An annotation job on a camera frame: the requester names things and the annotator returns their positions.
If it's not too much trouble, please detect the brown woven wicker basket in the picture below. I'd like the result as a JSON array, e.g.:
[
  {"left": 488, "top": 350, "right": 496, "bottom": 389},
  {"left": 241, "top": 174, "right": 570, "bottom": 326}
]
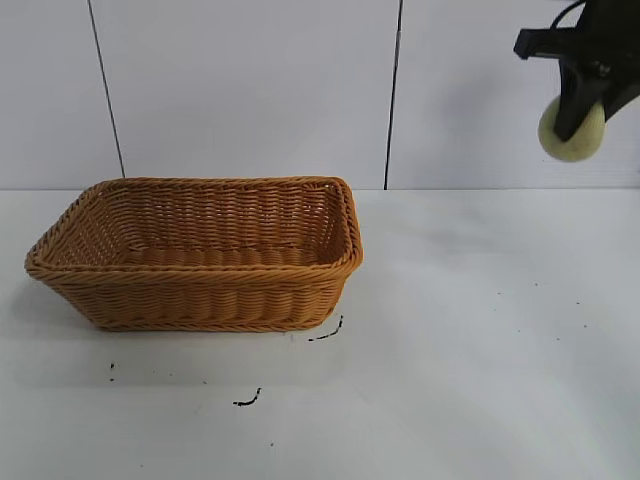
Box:
[{"left": 25, "top": 174, "right": 365, "bottom": 334}]

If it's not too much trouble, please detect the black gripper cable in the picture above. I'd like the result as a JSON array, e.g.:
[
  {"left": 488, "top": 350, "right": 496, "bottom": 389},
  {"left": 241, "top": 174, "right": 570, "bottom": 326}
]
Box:
[{"left": 549, "top": 0, "right": 585, "bottom": 31}]

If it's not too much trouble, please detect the pale yellow egg yolk pastry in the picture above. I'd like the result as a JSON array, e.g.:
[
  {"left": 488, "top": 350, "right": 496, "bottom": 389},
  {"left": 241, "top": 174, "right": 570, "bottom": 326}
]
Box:
[{"left": 538, "top": 97, "right": 608, "bottom": 162}]

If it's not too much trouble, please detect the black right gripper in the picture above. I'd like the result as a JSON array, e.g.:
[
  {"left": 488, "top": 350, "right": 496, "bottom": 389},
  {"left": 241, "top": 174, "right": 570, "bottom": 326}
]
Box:
[{"left": 513, "top": 0, "right": 640, "bottom": 143}]

